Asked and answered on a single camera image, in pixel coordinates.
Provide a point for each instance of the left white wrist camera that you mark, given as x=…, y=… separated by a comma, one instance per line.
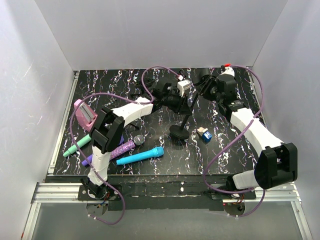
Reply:
x=183, y=85

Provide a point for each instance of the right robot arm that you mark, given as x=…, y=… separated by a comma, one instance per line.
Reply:
x=278, y=161

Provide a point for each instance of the glitter purple microphone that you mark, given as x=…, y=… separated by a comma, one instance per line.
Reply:
x=138, y=140

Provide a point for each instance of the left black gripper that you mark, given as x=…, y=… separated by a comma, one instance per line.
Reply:
x=183, y=108

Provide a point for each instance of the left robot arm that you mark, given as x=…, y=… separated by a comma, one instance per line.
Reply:
x=109, y=125

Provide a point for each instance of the cyan microphone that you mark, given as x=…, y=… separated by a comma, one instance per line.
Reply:
x=153, y=153

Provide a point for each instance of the blue white small box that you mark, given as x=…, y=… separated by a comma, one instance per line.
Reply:
x=204, y=134

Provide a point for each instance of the mint green microphone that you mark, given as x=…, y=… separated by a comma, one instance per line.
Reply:
x=82, y=142

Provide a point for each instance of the round base mic stand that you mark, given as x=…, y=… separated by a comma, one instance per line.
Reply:
x=179, y=131

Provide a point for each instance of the black tripod mic stand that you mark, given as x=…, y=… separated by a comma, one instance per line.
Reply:
x=132, y=125

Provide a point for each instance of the pink box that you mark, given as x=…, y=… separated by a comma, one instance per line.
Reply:
x=85, y=115

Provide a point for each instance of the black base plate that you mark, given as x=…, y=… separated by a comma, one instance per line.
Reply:
x=156, y=192

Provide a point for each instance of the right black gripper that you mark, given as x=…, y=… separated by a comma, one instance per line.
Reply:
x=210, y=81

